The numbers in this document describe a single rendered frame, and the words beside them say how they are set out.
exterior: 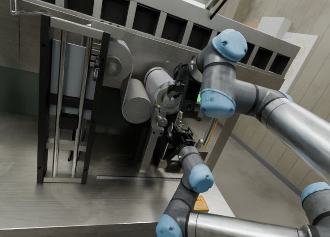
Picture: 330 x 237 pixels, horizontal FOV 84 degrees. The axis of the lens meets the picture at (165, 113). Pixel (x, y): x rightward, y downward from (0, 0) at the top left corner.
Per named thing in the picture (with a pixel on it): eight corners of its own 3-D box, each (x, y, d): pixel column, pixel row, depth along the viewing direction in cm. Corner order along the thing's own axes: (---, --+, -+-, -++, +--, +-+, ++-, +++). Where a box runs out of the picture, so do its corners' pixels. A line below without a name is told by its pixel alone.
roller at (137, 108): (120, 121, 75) (126, 94, 71) (119, 97, 97) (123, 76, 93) (149, 125, 79) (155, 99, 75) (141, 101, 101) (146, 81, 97)
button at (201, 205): (192, 214, 71) (194, 209, 70) (185, 198, 77) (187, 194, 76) (207, 213, 73) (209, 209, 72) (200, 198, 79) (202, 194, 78)
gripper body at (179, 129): (189, 126, 78) (200, 143, 68) (182, 143, 82) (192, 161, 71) (172, 123, 76) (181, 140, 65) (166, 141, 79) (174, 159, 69)
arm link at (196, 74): (219, 80, 50) (193, 73, 48) (209, 86, 55) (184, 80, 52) (219, 55, 52) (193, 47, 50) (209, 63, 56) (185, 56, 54)
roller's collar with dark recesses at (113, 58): (99, 74, 60) (103, 55, 58) (101, 70, 65) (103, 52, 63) (120, 78, 62) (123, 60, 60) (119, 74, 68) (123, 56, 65)
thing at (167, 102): (165, 111, 76) (160, 95, 72) (164, 109, 78) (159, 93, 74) (182, 105, 77) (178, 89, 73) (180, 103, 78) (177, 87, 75)
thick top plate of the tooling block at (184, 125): (174, 159, 87) (178, 149, 85) (157, 119, 121) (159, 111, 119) (204, 161, 92) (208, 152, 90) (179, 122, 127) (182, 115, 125)
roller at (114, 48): (88, 78, 66) (94, 37, 60) (95, 63, 87) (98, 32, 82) (127, 86, 70) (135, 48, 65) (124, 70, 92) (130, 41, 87)
